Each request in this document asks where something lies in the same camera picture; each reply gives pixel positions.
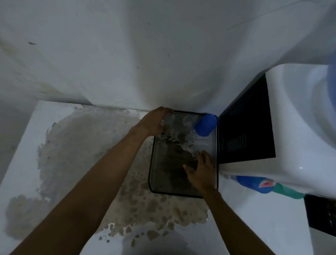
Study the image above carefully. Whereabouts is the green dispenser tap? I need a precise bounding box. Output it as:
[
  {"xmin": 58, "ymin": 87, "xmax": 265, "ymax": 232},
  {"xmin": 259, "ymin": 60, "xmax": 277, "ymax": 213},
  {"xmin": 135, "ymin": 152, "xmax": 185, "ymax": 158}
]
[{"xmin": 272, "ymin": 183, "xmax": 306, "ymax": 200}]

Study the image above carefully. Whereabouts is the blue water bottle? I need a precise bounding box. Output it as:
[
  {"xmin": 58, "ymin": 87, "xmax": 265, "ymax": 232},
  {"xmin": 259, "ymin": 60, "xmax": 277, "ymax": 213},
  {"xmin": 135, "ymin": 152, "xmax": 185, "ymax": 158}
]
[{"xmin": 325, "ymin": 50, "xmax": 336, "ymax": 114}]

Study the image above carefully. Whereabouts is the blue dispenser tap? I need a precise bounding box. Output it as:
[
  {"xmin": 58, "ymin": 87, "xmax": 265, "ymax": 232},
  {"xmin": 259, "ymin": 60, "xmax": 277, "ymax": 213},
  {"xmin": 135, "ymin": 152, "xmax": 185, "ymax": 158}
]
[{"xmin": 236, "ymin": 175, "xmax": 275, "ymax": 194}]

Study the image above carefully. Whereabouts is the clear drinking glass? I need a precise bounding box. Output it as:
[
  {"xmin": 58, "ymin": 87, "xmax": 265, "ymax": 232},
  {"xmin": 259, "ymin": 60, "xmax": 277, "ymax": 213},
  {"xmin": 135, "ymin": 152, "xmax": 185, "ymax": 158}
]
[
  {"xmin": 160, "ymin": 113, "xmax": 178, "ymax": 133},
  {"xmin": 182, "ymin": 115, "xmax": 196, "ymax": 130}
]

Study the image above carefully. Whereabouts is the person's left forearm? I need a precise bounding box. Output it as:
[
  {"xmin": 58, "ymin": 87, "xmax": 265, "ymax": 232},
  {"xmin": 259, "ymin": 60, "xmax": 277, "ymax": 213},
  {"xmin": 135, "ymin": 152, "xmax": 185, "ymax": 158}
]
[{"xmin": 9, "ymin": 126, "xmax": 154, "ymax": 255}]

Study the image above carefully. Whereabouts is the black drip tray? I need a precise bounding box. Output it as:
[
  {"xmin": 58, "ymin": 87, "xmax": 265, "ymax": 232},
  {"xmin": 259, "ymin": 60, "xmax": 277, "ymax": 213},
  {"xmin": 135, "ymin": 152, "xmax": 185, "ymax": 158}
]
[{"xmin": 304, "ymin": 194, "xmax": 336, "ymax": 236}]

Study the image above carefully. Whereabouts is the white water dispenser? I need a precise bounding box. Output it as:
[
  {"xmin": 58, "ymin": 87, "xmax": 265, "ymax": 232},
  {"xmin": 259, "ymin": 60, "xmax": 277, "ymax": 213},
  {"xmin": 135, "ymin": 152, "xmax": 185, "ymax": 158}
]
[{"xmin": 217, "ymin": 63, "xmax": 336, "ymax": 255}]

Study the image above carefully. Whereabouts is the person's left hand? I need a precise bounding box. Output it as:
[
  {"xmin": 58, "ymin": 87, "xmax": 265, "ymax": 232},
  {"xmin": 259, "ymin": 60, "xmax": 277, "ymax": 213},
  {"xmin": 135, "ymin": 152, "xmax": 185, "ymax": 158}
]
[{"xmin": 136, "ymin": 106, "xmax": 174, "ymax": 137}]

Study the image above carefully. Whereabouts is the person's right forearm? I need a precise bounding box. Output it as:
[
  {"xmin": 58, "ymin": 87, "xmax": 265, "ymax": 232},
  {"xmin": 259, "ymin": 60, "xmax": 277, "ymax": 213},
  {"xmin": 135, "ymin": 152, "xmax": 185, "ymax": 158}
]
[{"xmin": 203, "ymin": 189, "xmax": 277, "ymax": 255}]

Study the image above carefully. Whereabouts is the blue plastic cup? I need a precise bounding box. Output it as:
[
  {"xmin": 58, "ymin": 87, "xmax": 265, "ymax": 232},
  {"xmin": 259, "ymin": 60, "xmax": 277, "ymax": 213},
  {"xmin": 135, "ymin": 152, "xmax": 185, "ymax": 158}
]
[{"xmin": 193, "ymin": 113, "xmax": 218, "ymax": 137}]

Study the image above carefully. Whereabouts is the person's right hand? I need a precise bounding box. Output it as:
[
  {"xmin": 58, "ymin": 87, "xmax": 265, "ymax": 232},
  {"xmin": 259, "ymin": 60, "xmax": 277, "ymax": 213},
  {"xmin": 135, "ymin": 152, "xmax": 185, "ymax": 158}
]
[{"xmin": 183, "ymin": 151, "xmax": 220, "ymax": 195}]

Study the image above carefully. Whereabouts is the black mesh tray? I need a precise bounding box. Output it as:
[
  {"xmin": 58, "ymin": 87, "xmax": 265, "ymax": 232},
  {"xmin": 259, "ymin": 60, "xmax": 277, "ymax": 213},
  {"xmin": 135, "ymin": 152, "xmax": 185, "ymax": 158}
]
[{"xmin": 148, "ymin": 110, "xmax": 220, "ymax": 199}]

